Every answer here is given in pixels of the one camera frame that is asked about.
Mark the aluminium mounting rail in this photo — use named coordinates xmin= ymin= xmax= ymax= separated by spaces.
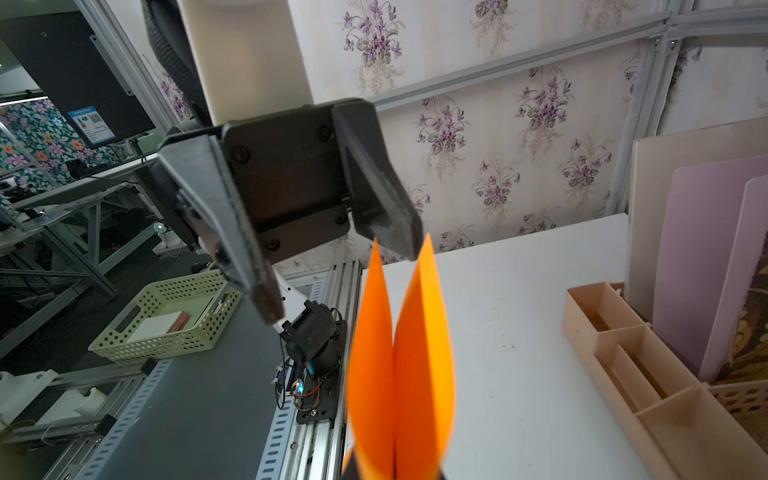
xmin=280 ymin=261 xmax=361 ymax=479

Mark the orange square paper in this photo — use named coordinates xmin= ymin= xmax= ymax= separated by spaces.
xmin=342 ymin=239 xmax=455 ymax=479

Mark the pink board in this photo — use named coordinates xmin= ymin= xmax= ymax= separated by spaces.
xmin=652 ymin=156 xmax=767 ymax=381

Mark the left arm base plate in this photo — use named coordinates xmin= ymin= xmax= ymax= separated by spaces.
xmin=280 ymin=300 xmax=348 ymax=425

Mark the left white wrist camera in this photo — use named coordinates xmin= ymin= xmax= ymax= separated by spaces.
xmin=179 ymin=0 xmax=313 ymax=125

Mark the beige board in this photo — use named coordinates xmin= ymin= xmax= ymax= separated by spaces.
xmin=624 ymin=117 xmax=767 ymax=321

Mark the white perforated cable tray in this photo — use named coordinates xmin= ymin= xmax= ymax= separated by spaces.
xmin=255 ymin=399 xmax=296 ymax=480

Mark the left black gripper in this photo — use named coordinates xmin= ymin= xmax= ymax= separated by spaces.
xmin=157 ymin=99 xmax=424 ymax=325

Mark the yellow patterned book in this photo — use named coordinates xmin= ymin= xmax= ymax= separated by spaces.
xmin=715 ymin=247 xmax=767 ymax=385

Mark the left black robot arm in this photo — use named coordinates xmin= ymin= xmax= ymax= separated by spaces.
xmin=141 ymin=1 xmax=424 ymax=324

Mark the peach desk organizer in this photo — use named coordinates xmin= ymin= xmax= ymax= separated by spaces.
xmin=563 ymin=283 xmax=767 ymax=479

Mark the green perforated basket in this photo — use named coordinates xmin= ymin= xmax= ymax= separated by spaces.
xmin=88 ymin=270 xmax=243 ymax=363

